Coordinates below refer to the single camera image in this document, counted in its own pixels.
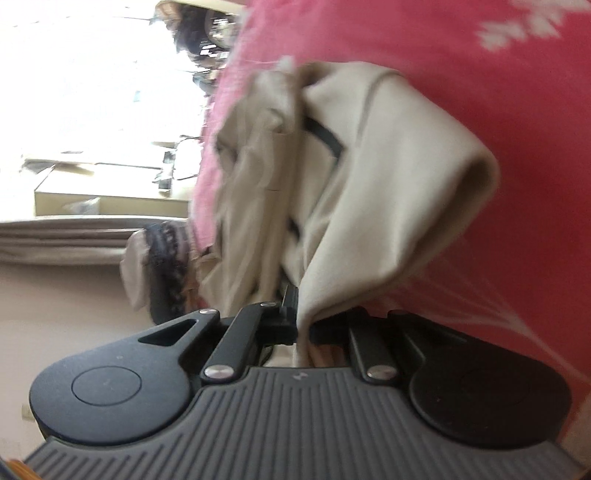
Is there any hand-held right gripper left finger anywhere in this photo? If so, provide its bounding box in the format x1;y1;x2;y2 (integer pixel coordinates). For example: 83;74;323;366
139;285;301;385

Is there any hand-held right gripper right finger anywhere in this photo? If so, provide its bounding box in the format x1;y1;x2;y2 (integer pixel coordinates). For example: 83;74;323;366
309;309;465;384

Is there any beige zip jacket black trim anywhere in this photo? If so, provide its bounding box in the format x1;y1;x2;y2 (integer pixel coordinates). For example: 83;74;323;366
198;55;502;367

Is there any stack of folded clothes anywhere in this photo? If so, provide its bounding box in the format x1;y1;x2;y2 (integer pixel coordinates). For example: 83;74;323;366
119;220;201;324

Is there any beige curtain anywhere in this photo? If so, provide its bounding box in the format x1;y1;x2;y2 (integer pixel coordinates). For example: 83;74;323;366
0;216;155;266

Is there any pink floral bedspread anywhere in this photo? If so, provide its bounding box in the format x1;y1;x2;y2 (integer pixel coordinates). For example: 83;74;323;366
189;0;591;462

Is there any glass balcony door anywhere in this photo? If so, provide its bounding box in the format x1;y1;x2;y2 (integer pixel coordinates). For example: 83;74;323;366
0;0;245;222

